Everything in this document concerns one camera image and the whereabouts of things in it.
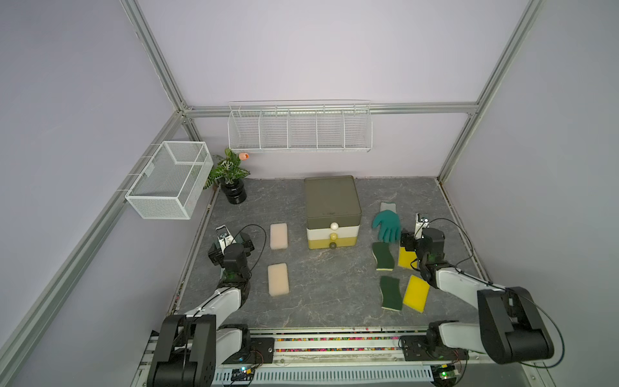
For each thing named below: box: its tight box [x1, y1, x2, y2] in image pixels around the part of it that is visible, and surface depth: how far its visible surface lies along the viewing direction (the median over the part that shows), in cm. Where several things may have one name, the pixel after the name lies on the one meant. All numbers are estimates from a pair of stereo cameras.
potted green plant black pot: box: [203, 147, 251, 205], surface depth 96 cm
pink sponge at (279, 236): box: [270, 222, 288, 250], surface depth 101 cm
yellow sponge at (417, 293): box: [402, 274, 431, 313], surface depth 86 cm
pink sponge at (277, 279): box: [267, 262, 290, 297], surface depth 90 cm
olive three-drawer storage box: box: [303, 175, 362, 250], surface depth 89 cm
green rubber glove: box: [372, 202, 402, 243], surface depth 107 cm
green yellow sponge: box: [379, 275, 403, 313], surface depth 86 cm
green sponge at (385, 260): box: [371, 241, 395, 271], surface depth 96 cm
